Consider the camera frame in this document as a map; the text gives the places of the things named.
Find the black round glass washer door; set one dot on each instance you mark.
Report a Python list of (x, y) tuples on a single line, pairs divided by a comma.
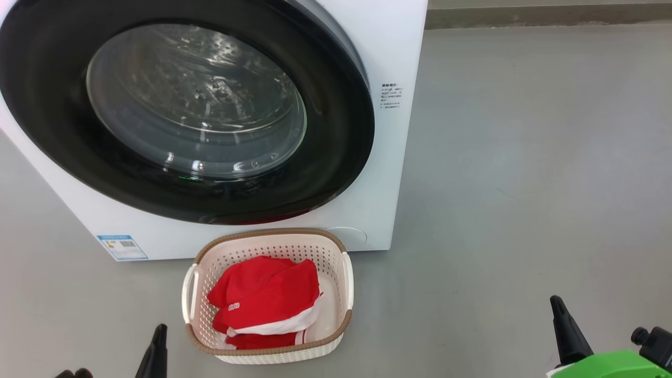
[(336, 157)]

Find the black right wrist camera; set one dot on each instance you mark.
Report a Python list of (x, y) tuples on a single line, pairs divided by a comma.
[(656, 346)]

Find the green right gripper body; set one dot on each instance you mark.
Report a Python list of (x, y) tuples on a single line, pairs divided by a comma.
[(609, 367)]

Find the round white filter cover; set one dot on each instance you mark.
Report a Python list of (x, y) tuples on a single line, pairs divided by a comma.
[(352, 236)]

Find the white front-load washing machine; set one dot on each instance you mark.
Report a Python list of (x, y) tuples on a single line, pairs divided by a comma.
[(399, 184)]

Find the red shirt with white trim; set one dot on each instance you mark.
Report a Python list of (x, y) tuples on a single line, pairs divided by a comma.
[(262, 289)]

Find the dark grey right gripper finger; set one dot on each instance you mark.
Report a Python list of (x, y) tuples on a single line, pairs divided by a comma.
[(569, 336)]

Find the blue energy label sticker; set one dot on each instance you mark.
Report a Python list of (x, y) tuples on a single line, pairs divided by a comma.
[(122, 248)]

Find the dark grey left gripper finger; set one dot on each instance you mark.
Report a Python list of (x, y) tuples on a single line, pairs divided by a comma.
[(155, 357)]

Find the cream perforated basket brown rim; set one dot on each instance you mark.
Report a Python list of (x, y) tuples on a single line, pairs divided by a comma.
[(336, 315)]

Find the red shorts with white stripes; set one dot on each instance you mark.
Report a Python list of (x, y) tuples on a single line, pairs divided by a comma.
[(262, 341)]

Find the grey baseboard strip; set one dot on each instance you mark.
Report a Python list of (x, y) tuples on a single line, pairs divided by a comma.
[(551, 16)]

